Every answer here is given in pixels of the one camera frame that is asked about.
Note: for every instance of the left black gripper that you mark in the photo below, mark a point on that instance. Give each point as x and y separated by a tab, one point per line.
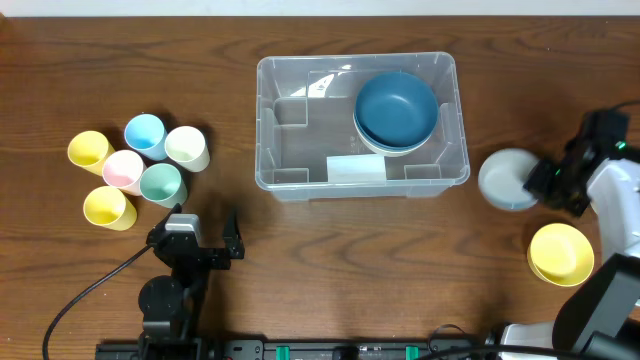
201	255

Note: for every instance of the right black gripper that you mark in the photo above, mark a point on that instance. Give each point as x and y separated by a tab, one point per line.
558	183

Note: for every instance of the grey small bowl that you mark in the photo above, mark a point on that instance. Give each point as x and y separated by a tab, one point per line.
502	177

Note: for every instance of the yellow small bowl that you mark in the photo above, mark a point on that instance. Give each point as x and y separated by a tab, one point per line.
561	255

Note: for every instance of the beige large bowl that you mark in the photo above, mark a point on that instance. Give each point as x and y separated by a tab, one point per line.
388	151

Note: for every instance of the dark blue bowl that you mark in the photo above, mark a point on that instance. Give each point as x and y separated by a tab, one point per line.
397	109
361	131

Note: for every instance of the clear plastic storage container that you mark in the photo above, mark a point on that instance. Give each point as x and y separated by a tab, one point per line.
307	143

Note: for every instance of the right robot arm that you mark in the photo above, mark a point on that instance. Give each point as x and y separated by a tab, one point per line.
599	170

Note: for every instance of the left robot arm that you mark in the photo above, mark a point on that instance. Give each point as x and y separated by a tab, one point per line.
171	304

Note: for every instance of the mint green cup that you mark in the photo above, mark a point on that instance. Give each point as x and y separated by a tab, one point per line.
163	185

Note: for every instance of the cream white cup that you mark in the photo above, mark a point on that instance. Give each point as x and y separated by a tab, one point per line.
186	145

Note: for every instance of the yellow cup lower left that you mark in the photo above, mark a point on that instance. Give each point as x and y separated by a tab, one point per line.
108	207

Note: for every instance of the yellow cup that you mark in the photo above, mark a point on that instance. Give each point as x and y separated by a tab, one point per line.
89	150
108	207

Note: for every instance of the pink cup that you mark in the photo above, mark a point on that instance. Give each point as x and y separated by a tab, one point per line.
123	170

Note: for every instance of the light blue cup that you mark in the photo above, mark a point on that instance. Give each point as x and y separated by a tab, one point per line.
146	134

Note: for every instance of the yellow cup upper left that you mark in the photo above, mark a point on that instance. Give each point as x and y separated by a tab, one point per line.
89	150

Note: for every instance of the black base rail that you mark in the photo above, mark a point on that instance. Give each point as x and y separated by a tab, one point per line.
436	347

